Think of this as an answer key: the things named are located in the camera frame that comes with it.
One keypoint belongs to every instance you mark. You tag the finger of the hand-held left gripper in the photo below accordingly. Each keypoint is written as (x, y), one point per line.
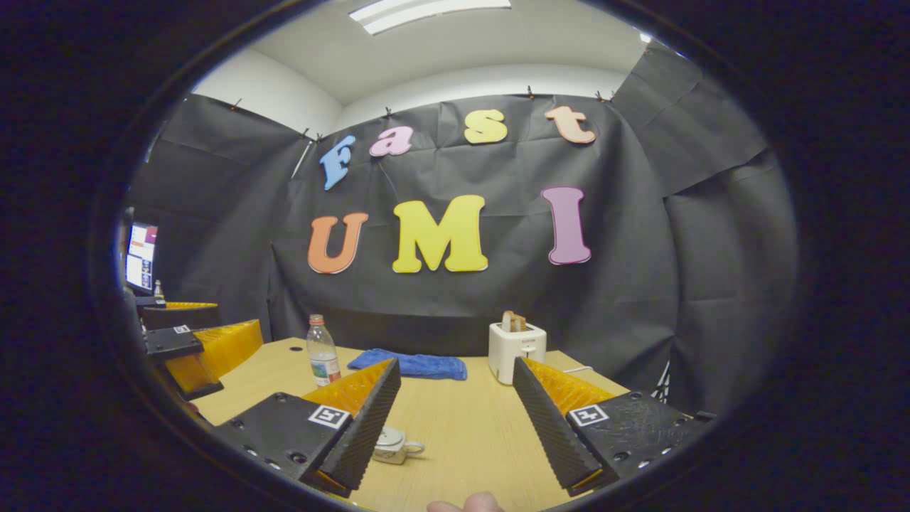
(181, 316)
(170, 341)

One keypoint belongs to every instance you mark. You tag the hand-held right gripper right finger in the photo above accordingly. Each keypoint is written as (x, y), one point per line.
(547, 434)

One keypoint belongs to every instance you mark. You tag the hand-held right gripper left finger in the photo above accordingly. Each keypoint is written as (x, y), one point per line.
(362, 434)

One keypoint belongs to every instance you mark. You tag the white teacup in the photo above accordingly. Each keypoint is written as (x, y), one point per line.
(394, 455)

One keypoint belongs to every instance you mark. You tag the clear plastic water bottle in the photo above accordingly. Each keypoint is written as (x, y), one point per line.
(323, 355)

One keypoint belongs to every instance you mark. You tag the computer monitor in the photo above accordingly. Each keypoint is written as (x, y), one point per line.
(141, 257)

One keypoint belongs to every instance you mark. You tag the blue towel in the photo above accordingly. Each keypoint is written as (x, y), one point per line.
(419, 364)

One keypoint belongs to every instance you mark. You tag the white toaster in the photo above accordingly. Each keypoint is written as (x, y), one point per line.
(508, 352)

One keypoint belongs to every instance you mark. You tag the bread slice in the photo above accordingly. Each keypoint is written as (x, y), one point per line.
(513, 321)

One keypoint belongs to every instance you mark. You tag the black backdrop cloth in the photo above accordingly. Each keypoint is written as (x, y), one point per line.
(498, 306)

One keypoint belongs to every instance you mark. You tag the ceiling light panel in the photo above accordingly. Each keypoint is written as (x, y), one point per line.
(426, 13)

